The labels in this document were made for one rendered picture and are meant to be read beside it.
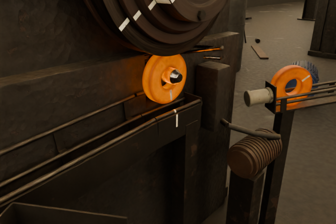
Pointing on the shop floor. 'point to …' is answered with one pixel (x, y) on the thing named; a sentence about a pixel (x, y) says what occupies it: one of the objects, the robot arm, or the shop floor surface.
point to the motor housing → (248, 176)
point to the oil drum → (238, 22)
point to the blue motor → (309, 72)
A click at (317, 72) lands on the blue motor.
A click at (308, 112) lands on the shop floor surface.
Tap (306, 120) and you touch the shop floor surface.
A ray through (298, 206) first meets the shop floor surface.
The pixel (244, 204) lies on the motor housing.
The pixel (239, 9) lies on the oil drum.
